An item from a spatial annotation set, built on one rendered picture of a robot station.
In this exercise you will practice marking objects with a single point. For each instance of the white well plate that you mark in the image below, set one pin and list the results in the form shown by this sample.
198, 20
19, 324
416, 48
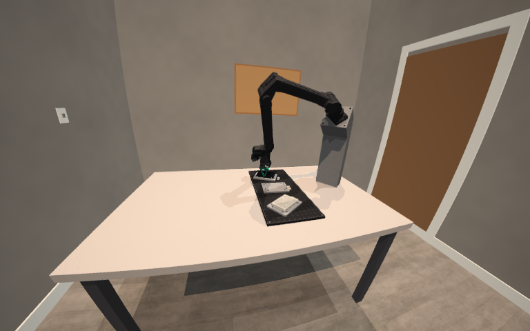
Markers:
284, 203

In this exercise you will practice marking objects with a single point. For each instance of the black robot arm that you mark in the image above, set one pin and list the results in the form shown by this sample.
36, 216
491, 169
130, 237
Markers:
267, 90

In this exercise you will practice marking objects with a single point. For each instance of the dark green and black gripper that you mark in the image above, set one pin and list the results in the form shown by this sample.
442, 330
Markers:
267, 163

